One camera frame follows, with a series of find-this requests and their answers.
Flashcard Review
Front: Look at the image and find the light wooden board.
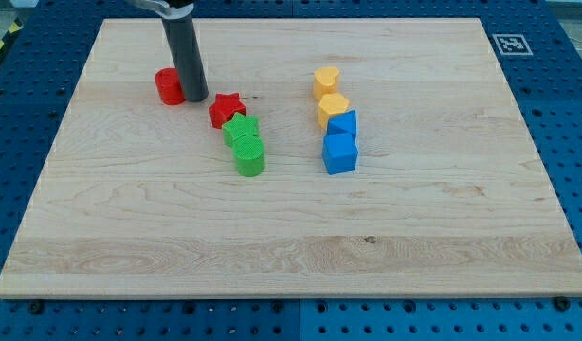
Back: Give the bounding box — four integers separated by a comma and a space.
0, 18, 582, 300

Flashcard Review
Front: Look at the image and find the white fiducial marker tag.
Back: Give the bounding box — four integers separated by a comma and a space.
492, 33, 533, 56

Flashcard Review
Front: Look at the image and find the black yellow hazard tape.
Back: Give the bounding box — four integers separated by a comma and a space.
0, 18, 24, 64

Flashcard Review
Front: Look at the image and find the right black board bolt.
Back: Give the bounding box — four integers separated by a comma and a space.
553, 296, 572, 312

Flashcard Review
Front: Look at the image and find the lower yellow heart block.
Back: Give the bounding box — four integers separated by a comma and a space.
317, 93, 350, 130

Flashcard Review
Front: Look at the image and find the left black board bolt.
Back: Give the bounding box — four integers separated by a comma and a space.
27, 300, 45, 315

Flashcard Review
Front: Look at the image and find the green star block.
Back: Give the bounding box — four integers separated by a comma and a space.
222, 112, 259, 147

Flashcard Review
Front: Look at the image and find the red cylinder block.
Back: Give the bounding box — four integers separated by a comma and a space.
155, 67, 185, 105

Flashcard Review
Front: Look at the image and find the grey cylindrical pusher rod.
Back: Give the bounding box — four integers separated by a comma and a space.
162, 1, 209, 102

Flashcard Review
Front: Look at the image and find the green cylinder block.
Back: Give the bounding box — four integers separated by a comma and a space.
232, 135, 265, 177

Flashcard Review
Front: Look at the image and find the blue triangle block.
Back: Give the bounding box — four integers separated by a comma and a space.
326, 110, 357, 140

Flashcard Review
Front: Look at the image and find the yellow heart block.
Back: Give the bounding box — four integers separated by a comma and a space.
313, 66, 340, 100
317, 93, 350, 130

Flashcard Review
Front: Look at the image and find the black board bolt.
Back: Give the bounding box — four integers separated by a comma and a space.
553, 296, 572, 312
27, 300, 45, 315

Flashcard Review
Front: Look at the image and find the red star block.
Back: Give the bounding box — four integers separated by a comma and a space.
209, 93, 246, 129

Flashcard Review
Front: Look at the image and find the blue cube block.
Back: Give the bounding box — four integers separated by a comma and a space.
322, 133, 358, 175

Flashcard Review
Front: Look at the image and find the upper yellow heart block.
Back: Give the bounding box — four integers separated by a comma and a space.
313, 66, 340, 100

